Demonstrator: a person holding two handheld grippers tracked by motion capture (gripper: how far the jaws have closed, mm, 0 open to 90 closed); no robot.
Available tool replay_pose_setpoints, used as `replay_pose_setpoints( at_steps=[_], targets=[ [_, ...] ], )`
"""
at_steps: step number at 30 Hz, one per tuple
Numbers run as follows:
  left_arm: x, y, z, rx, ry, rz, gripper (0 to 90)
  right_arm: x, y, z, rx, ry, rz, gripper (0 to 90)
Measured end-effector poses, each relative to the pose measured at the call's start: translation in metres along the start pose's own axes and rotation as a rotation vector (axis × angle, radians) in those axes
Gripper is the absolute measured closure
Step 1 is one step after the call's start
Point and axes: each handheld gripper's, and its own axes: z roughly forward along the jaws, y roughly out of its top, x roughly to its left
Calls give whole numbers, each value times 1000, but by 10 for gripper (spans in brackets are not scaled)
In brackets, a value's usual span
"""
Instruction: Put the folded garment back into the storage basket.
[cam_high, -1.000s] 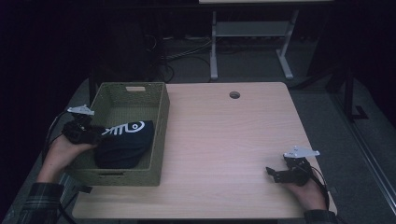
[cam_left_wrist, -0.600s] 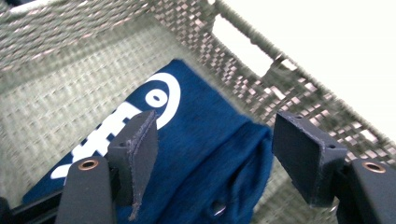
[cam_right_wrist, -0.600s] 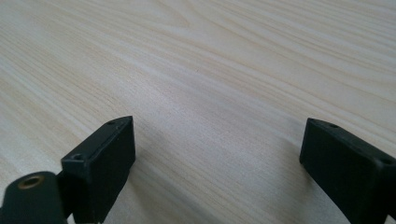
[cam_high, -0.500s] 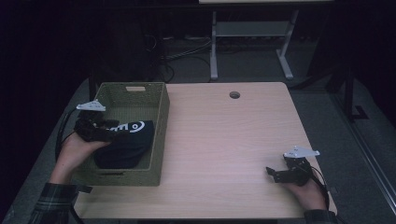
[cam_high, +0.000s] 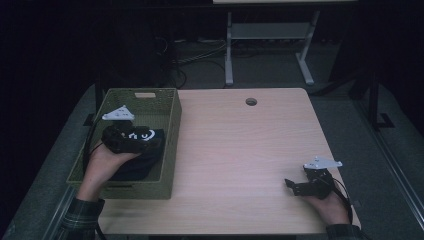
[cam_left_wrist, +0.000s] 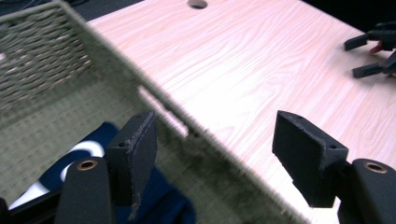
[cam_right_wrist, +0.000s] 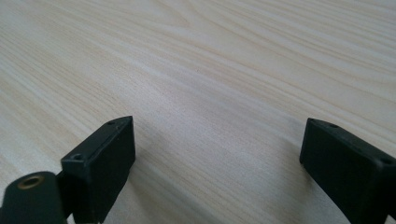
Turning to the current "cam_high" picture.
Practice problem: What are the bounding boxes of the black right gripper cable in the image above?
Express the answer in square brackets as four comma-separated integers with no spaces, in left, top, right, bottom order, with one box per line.
[316,174,355,225]

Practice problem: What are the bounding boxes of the person's left hand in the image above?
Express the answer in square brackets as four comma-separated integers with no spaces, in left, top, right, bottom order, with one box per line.
[76,143,142,203]

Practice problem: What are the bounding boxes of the bundle of floor cables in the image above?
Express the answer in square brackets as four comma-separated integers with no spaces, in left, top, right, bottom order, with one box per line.
[153,35,228,90]

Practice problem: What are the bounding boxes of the dark navy garment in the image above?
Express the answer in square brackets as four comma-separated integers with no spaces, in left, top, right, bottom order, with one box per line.
[109,127,166,182]

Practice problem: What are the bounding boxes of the person's right hand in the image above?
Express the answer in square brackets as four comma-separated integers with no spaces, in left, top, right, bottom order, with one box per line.
[303,191,352,227]

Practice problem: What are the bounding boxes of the white metal desk frame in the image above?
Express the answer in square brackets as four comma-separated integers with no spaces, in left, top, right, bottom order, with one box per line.
[224,9,321,87]

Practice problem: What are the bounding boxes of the metal floor rail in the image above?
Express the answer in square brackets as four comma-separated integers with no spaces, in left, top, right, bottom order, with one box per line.
[352,96,424,231]
[40,184,84,240]

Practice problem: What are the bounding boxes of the green woven basket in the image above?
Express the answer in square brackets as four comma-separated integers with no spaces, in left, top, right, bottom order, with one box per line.
[65,87,183,201]

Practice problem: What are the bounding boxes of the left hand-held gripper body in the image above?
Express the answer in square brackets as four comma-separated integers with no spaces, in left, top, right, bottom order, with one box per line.
[101,104,152,155]

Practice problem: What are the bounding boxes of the black metal stand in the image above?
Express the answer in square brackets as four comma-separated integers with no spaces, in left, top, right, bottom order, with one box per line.
[366,68,396,132]
[82,78,105,127]

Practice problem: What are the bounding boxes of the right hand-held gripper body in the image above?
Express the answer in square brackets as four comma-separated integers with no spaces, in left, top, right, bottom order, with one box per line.
[293,155,344,201]

